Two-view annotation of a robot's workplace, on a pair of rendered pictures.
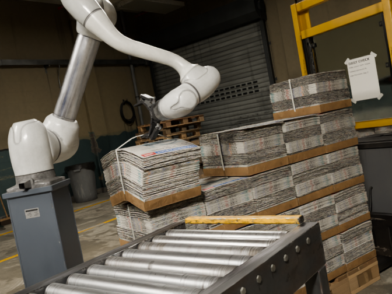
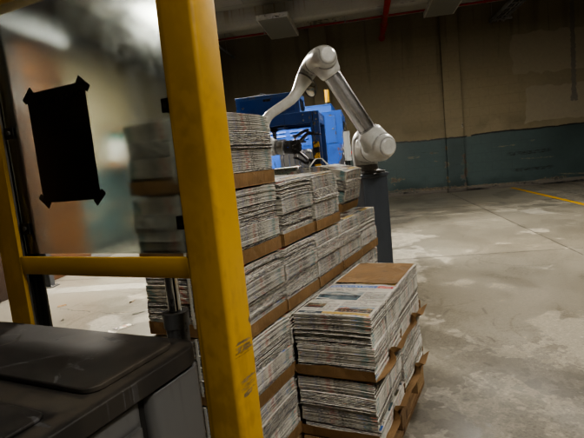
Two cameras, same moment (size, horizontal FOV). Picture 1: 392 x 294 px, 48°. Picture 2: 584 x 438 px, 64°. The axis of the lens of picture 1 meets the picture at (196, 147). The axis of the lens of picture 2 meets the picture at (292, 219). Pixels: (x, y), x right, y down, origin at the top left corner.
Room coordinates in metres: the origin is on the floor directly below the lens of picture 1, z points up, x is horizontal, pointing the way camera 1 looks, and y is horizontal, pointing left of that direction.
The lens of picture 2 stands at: (4.18, -1.28, 1.13)
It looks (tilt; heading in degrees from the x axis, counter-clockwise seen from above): 7 degrees down; 150
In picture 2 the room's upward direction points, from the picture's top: 6 degrees counter-clockwise
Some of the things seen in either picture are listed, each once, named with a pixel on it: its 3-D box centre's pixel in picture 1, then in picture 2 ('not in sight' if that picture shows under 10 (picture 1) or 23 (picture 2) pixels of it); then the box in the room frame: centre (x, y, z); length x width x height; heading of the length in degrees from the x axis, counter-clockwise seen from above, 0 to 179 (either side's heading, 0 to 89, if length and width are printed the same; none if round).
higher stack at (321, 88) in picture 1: (323, 180); (220, 311); (2.68, -0.74, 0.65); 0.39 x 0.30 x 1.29; 34
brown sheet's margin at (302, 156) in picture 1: (283, 156); (257, 234); (2.52, -0.49, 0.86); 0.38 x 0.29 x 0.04; 35
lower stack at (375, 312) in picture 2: not in sight; (368, 354); (2.67, -0.11, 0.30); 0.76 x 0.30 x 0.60; 124
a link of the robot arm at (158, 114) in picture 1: (165, 109); (282, 147); (1.76, 0.09, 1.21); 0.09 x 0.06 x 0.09; 124
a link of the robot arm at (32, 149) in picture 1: (31, 146); (365, 147); (1.81, 0.67, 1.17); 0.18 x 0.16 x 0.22; 167
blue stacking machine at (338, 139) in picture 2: not in sight; (312, 164); (-2.00, 2.73, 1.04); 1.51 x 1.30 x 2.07; 141
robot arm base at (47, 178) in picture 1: (34, 179); (364, 169); (1.78, 0.67, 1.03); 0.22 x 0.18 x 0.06; 175
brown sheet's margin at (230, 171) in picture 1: (244, 166); (290, 222); (2.35, -0.24, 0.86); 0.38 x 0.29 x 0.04; 35
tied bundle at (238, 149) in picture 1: (241, 150); (288, 202); (2.35, -0.24, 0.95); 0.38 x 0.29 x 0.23; 35
